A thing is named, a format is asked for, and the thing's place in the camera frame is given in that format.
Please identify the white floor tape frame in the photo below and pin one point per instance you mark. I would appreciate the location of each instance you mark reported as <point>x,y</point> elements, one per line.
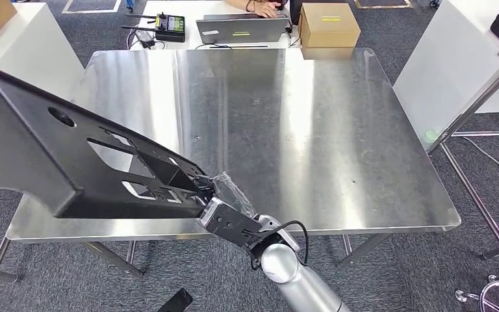
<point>66,6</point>

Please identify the steel table white panel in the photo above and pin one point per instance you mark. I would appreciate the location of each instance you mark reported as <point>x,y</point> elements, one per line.
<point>447,64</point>

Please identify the black radio controller green screen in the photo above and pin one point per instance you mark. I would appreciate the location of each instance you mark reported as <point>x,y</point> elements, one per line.
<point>170,28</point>

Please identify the white desk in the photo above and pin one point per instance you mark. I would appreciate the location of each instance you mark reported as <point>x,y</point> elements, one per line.
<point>189,8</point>

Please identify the black left wrist camera bracket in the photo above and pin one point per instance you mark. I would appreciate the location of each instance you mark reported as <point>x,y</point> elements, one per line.
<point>176,301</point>

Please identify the tan floor tape frame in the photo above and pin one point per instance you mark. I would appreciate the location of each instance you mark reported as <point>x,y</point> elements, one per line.
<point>383,6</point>

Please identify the cardboard box yellow label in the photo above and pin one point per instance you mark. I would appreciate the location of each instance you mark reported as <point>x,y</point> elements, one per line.
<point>327,26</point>

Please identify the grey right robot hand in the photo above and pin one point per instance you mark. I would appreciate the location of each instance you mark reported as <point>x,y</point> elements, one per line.
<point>232,191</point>

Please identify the black plastic panel part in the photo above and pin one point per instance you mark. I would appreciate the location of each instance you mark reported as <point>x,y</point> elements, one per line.
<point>25,142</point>

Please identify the chrome stool black seat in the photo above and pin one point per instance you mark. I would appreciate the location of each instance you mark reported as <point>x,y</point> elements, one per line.
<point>464,296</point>

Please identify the stainless steel workbench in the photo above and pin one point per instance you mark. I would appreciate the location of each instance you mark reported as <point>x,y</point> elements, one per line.
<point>318,129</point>

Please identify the person's right forearm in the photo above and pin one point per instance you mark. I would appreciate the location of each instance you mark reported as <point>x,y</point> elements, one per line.
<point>238,4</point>

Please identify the grey laptop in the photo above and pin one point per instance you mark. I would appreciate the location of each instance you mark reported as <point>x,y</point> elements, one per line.
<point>241,32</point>

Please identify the black power adapter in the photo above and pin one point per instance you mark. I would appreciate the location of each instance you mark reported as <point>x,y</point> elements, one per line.
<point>145,38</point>

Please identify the clear bottle green cap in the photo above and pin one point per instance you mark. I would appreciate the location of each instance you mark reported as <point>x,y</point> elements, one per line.
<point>431,137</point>

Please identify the person's right hand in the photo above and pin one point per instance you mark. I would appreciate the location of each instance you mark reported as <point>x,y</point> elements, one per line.
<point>264,9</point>

